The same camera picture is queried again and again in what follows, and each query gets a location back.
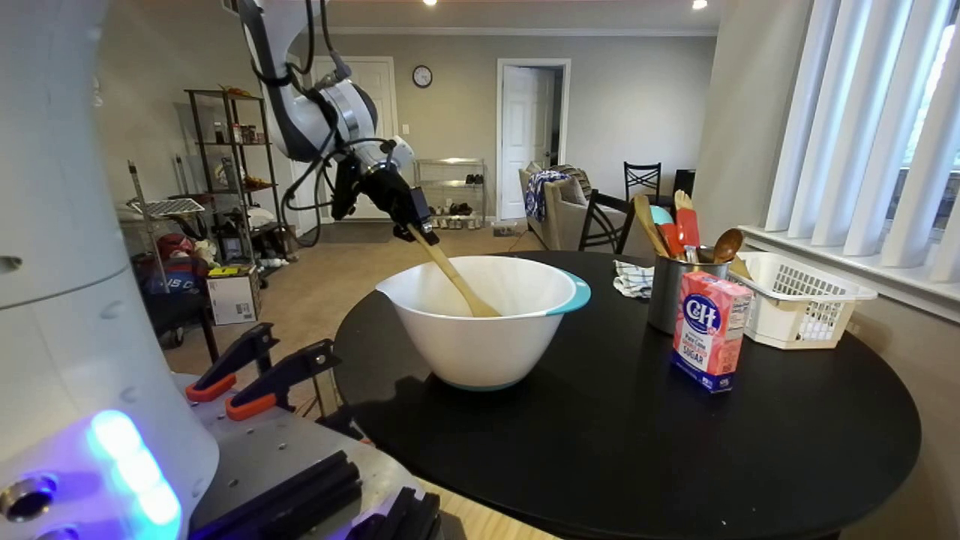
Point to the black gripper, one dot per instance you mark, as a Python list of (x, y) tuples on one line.
[(390, 189)]

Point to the long light wooden spoon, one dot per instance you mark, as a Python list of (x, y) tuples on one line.
[(459, 282)]

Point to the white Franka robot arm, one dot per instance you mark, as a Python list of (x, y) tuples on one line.
[(61, 301)]

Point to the brown wooden spoon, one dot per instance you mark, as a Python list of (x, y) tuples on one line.
[(726, 244)]

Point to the chrome shoe rack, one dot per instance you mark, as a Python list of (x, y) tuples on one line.
[(459, 189)]

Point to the blue patterned blanket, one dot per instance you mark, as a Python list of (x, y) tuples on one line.
[(544, 189)]

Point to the white open interior door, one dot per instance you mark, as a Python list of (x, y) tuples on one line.
[(517, 139)]

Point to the grey sofa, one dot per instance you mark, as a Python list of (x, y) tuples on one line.
[(564, 215)]

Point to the black metal dining chair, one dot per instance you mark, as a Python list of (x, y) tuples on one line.
[(601, 215)]

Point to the black metal shelving unit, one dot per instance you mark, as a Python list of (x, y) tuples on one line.
[(231, 169)]

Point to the black orange spring clamp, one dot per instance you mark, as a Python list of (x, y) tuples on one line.
[(234, 361), (287, 375)]

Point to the white cardboard box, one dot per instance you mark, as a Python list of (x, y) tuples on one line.
[(230, 299)]

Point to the crumpled patterned cloth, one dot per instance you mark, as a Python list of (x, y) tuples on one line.
[(634, 281)]

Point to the recessed ceiling light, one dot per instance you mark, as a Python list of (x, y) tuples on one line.
[(431, 3), (699, 3)]

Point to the black ladder-back chair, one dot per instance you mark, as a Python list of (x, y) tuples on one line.
[(642, 182)]

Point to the light wooden spatula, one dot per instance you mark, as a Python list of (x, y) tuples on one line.
[(649, 224)]

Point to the teal spatula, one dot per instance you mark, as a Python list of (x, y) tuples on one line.
[(660, 215)]

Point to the grey utensil holder canister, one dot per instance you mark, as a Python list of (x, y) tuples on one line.
[(663, 294)]

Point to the red and black bag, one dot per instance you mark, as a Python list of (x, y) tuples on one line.
[(169, 270)]

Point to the red silicone spatula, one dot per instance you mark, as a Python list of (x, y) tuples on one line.
[(684, 224)]

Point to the round black table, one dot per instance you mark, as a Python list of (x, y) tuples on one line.
[(601, 440)]

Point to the pink C&H sugar box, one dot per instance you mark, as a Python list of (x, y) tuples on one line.
[(710, 334)]

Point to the white plastic basket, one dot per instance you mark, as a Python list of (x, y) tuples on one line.
[(800, 311)]

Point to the white vertical window blinds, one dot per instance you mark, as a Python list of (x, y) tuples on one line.
[(871, 130)]

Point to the round wall clock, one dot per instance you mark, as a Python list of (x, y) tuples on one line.
[(420, 75)]

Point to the grey metal base plate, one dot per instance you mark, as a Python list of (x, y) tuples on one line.
[(272, 435)]

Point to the black mounting bracket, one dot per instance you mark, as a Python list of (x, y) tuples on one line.
[(406, 514), (290, 496)]

